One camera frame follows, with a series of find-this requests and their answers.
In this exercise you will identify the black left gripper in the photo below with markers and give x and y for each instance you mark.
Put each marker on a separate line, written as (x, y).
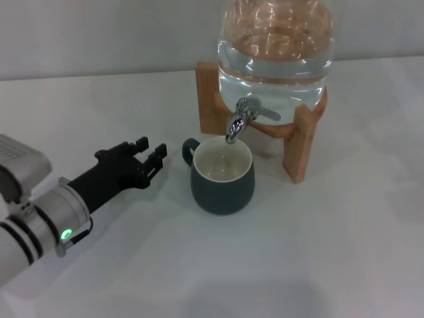
(102, 182)

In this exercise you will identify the dark ceramic mug white inside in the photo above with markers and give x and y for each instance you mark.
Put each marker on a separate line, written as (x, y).
(222, 195)

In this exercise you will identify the chrome faucet with lever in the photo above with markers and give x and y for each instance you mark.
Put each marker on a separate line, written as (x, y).
(236, 126)

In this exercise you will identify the wooden dispenser stand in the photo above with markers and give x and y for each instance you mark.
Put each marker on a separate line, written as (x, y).
(207, 99)

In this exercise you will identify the glass water dispenser jar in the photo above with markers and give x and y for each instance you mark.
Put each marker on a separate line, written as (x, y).
(275, 76)

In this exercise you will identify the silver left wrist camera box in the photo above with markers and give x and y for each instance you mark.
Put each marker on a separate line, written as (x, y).
(20, 162)

